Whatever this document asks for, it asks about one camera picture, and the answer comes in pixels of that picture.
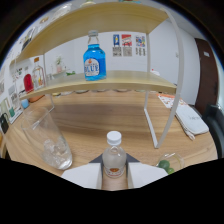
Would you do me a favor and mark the glass bowl with limes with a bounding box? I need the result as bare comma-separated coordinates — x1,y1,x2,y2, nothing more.
155,152,185,175

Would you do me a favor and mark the clear bottle with red label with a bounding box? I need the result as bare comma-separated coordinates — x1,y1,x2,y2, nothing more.
101,130,128,179

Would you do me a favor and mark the light blue cup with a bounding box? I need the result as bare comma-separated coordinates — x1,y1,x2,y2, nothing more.
20,98,30,110

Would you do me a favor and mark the clear drinking glass with ice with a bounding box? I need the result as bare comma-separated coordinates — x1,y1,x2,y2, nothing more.
20,106,74,170

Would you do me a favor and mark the white zip pouch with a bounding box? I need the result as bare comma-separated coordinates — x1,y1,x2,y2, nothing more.
174,104,210,141

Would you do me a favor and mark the orange printed paper sheet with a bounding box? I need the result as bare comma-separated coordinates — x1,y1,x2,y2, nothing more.
157,93,188,110

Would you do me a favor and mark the orange storage box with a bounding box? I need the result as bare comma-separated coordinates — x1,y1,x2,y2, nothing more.
28,94,46,103

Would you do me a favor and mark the black handbag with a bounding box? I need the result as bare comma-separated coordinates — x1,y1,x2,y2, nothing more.
0,113,10,135

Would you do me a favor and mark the red liquid bottle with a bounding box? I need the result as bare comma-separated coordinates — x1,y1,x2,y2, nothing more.
23,68,35,94

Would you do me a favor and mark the clear bottle with amber label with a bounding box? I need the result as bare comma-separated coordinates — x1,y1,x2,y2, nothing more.
32,57,46,90

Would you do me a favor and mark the blue liquid bottle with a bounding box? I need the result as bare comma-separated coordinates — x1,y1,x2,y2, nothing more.
82,29,107,82

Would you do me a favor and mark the dark brown door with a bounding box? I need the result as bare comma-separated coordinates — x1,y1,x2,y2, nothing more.
194,37,218,116

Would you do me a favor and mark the multicolour wall poster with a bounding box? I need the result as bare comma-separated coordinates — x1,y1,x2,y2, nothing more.
135,34,147,57

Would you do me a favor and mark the red wall poster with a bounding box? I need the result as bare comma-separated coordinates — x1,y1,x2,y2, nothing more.
121,33,133,57

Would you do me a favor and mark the white frame wooden shelf rack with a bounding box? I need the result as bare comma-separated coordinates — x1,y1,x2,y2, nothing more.
9,1,185,150

